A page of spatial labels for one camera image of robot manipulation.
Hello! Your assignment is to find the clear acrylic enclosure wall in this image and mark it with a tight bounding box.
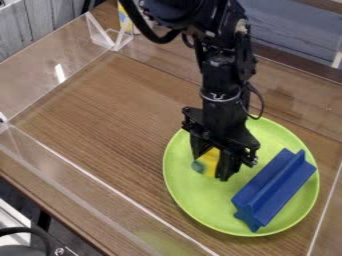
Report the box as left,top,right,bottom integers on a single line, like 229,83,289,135
0,15,342,256

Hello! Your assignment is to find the yellow toy banana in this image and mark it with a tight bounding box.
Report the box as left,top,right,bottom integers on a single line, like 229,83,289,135
191,148,219,178

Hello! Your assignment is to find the green round plate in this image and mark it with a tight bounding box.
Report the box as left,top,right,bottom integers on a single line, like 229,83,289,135
163,118,321,237

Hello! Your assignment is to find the black cable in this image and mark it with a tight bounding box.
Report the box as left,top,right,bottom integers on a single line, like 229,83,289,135
118,0,185,45

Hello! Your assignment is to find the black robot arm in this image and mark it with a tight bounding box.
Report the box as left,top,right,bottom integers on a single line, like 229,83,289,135
139,0,261,181

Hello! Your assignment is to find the blue plastic block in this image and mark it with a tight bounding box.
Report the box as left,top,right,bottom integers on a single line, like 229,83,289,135
231,148,317,232

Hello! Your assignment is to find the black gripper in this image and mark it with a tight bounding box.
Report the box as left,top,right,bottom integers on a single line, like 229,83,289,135
179,91,262,182

